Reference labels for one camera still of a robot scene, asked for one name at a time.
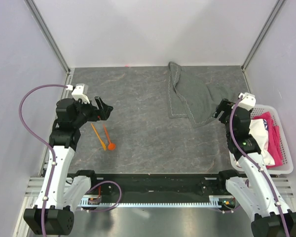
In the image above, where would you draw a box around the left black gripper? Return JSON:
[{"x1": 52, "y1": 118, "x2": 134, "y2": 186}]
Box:
[{"x1": 73, "y1": 96, "x2": 112, "y2": 127}]

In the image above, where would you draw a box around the orange plastic knife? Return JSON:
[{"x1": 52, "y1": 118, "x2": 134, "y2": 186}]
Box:
[{"x1": 91, "y1": 123, "x2": 107, "y2": 151}]

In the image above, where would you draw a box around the grey cloth napkin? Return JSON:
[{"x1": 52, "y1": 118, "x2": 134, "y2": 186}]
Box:
[{"x1": 166, "y1": 62, "x2": 235, "y2": 128}]

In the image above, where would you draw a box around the orange plastic spoon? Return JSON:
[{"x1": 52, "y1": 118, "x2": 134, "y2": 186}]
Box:
[{"x1": 103, "y1": 125, "x2": 116, "y2": 151}]

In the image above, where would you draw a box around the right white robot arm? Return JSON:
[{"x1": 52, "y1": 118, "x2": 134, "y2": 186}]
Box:
[{"x1": 213, "y1": 95, "x2": 296, "y2": 237}]

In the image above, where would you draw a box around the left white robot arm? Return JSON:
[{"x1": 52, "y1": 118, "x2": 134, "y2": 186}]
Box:
[{"x1": 23, "y1": 96, "x2": 113, "y2": 237}]

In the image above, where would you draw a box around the white cloth in basket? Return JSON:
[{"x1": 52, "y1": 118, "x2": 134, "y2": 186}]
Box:
[{"x1": 249, "y1": 118, "x2": 275, "y2": 167}]

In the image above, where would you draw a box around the pink cloth in basket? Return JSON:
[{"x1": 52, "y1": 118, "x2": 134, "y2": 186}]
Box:
[{"x1": 253, "y1": 112, "x2": 283, "y2": 168}]

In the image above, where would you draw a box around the white plastic basket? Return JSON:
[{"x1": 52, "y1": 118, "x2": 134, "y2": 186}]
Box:
[{"x1": 232, "y1": 105, "x2": 294, "y2": 175}]

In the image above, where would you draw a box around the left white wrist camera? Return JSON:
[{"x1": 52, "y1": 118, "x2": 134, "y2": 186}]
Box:
[{"x1": 66, "y1": 83, "x2": 90, "y2": 104}]

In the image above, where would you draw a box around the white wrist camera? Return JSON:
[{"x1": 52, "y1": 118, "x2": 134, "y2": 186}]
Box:
[
  {"x1": 238, "y1": 92, "x2": 256, "y2": 111},
  {"x1": 66, "y1": 83, "x2": 90, "y2": 104}
]

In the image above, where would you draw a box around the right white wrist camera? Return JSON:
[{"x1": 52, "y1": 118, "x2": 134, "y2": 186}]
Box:
[{"x1": 238, "y1": 92, "x2": 256, "y2": 111}]

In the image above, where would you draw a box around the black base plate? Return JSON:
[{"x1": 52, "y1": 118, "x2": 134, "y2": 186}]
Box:
[{"x1": 68, "y1": 173, "x2": 247, "y2": 198}]

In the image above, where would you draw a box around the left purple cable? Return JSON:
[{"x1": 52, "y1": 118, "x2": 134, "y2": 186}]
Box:
[{"x1": 19, "y1": 84, "x2": 123, "y2": 235}]

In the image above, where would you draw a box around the slotted cable duct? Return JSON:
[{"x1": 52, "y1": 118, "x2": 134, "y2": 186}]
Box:
[{"x1": 78, "y1": 196, "x2": 233, "y2": 209}]

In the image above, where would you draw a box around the left aluminium frame post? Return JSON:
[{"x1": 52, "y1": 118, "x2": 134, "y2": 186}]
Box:
[{"x1": 24, "y1": 0, "x2": 71, "y2": 74}]

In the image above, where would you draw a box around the aluminium frame post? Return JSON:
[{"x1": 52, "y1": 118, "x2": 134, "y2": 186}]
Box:
[
  {"x1": 24, "y1": 0, "x2": 71, "y2": 74},
  {"x1": 241, "y1": 0, "x2": 286, "y2": 72}
]

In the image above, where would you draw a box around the right aluminium frame post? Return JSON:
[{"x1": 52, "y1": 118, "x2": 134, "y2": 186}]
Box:
[{"x1": 241, "y1": 0, "x2": 286, "y2": 72}]

